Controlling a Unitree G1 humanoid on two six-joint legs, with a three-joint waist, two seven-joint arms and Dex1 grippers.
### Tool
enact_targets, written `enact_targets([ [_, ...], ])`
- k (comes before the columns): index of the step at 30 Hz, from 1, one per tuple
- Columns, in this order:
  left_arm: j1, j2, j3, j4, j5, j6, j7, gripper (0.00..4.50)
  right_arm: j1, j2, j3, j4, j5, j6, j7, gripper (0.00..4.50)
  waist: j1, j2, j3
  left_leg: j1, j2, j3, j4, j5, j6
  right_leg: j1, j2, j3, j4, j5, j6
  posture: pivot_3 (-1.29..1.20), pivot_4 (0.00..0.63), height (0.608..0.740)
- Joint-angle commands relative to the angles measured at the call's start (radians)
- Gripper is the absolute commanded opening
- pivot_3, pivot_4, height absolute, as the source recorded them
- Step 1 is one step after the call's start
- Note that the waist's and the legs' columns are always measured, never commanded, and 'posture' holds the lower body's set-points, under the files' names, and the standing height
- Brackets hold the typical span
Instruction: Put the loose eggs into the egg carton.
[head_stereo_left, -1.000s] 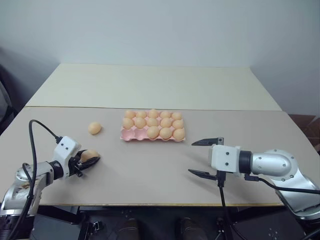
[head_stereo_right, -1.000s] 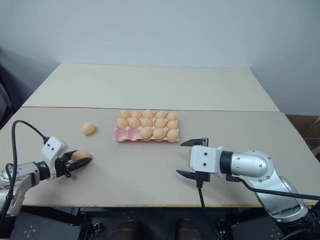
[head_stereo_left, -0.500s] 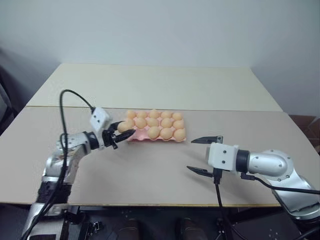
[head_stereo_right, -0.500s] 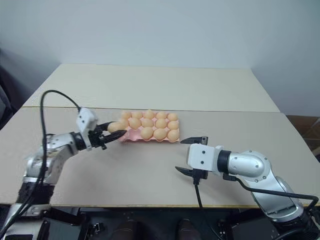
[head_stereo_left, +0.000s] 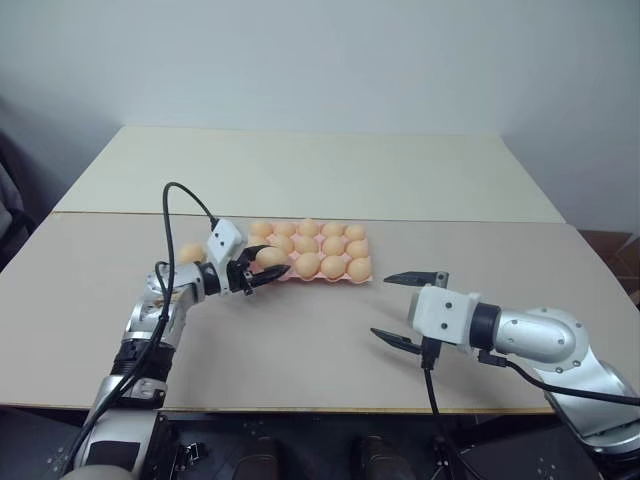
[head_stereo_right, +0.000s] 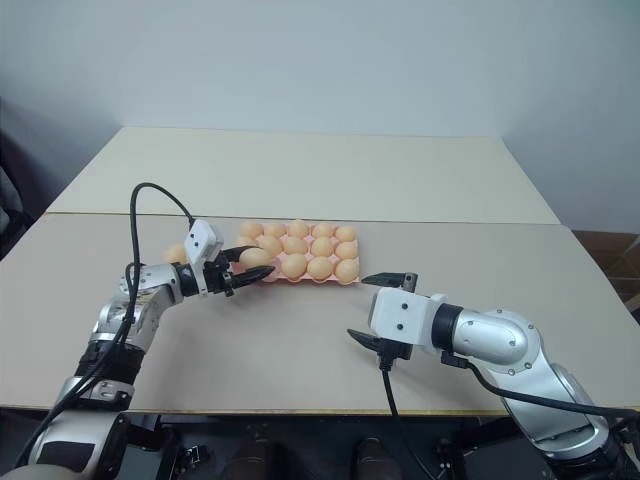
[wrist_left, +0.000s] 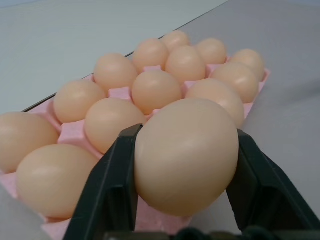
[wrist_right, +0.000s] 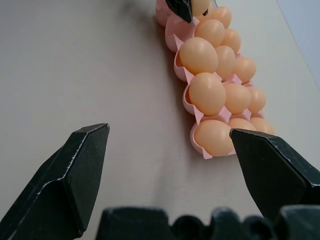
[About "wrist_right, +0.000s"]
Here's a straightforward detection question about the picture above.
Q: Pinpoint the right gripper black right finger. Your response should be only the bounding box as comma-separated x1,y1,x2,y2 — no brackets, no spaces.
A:
229,128,320,219

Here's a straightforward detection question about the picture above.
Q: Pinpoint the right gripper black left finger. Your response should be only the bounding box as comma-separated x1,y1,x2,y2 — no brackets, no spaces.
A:
0,122,111,240

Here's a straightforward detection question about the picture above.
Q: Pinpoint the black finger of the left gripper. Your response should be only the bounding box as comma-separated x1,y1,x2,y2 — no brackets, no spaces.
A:
165,0,195,25

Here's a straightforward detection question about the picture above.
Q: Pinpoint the orange plastic egg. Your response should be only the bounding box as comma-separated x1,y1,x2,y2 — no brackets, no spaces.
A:
233,56,257,85
179,36,219,76
221,28,242,55
249,116,275,136
194,119,236,157
224,82,252,115
214,45,237,79
194,19,226,49
188,72,227,117
228,117,257,132
246,86,267,115
211,6,233,30

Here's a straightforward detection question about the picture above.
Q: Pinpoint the pink plastic egg tray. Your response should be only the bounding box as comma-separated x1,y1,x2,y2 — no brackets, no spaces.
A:
155,0,276,161

